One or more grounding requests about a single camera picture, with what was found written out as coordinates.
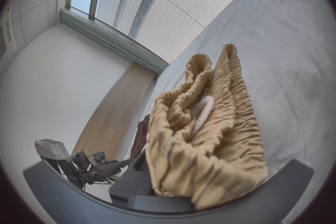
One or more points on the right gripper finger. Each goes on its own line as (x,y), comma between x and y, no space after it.
(131,183)

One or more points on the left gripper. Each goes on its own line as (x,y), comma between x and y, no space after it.
(109,169)

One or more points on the tan shorts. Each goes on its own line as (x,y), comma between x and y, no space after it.
(215,139)

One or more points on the bed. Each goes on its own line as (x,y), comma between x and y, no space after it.
(275,47)

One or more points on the brown garment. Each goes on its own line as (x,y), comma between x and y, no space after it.
(140,136)

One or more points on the black garment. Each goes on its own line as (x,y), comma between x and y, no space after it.
(147,118)

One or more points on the grey-green curtain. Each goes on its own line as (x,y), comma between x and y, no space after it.
(110,39)

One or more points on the window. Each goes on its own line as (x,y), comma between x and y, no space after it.
(170,15)

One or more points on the white air conditioner vent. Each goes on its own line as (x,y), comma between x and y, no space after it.
(6,36)

